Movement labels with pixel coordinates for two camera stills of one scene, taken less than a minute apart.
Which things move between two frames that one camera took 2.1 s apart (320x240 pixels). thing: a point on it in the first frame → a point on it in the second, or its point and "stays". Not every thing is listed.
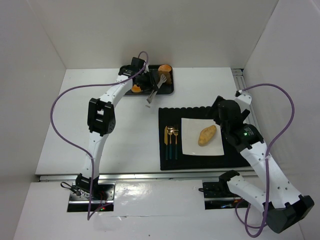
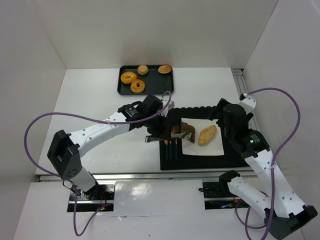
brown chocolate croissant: x=167 y=76 → x=184 y=127
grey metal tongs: x=163 y=78 → x=184 y=135
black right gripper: x=215 y=107 stays
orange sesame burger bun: x=165 y=68 stays
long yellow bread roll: x=206 y=135 stays
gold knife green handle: x=166 y=140 stays
